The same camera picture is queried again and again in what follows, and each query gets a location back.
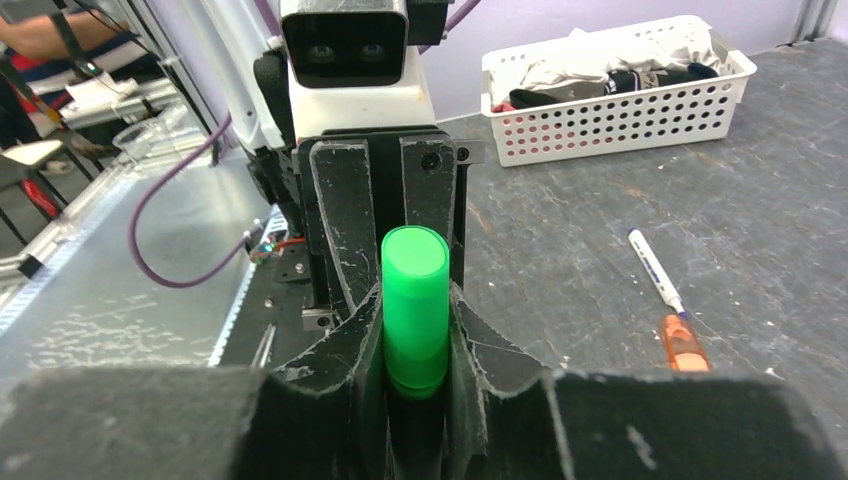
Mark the aluminium frame rail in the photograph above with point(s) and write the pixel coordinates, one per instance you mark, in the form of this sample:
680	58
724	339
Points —
127	281

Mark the green pen cap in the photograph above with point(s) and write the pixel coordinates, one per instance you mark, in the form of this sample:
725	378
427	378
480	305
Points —
415	264

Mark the white cloth in basket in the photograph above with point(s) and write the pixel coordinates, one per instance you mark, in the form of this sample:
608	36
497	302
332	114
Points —
592	56

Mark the person in striped shirt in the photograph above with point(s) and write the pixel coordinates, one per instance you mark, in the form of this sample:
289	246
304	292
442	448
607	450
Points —
37	50

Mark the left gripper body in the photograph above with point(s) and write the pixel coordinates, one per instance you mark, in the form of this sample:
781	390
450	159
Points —
326	308

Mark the clear plastic cup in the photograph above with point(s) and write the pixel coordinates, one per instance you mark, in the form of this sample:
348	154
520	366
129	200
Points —
137	141

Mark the white plastic basket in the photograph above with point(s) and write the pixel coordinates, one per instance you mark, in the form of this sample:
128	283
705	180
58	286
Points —
671	115

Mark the orange pen cap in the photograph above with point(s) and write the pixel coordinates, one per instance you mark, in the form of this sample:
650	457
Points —
683	349

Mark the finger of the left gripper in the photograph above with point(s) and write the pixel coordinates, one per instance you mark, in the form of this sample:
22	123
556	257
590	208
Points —
429	176
341	177

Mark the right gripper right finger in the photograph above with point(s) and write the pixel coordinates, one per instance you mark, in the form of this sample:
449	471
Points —
513	418

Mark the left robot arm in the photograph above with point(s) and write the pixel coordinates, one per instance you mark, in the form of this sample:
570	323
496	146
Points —
244	42

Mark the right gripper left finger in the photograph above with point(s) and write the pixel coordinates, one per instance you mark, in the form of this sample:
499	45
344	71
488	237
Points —
319	416

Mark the white pen with orange tip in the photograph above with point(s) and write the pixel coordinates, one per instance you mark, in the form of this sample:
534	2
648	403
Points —
656	272

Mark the black cloth in basket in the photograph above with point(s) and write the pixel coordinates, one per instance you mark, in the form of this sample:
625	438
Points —
616	82

